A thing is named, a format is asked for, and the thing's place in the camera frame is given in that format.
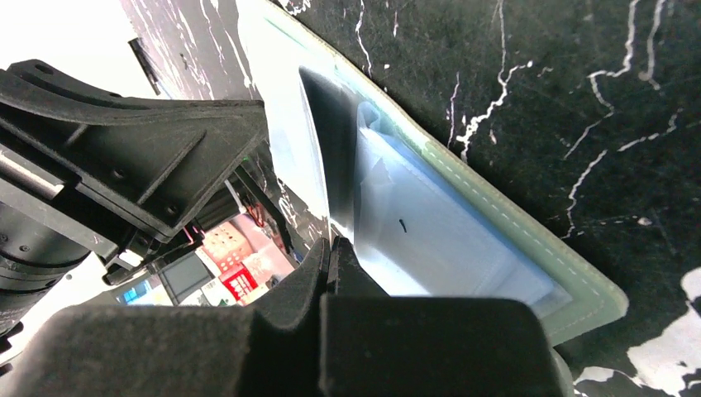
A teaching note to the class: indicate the red white bottle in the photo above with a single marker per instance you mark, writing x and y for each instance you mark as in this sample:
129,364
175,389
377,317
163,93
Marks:
245,261

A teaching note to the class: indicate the green card holder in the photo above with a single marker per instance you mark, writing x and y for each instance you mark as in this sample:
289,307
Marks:
422,222

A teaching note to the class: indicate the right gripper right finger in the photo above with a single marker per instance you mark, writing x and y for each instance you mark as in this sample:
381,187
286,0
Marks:
372,344

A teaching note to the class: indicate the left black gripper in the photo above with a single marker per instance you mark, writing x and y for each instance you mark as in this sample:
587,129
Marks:
84,171

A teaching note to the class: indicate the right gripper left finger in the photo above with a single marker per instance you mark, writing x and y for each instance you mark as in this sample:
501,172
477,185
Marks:
267,348

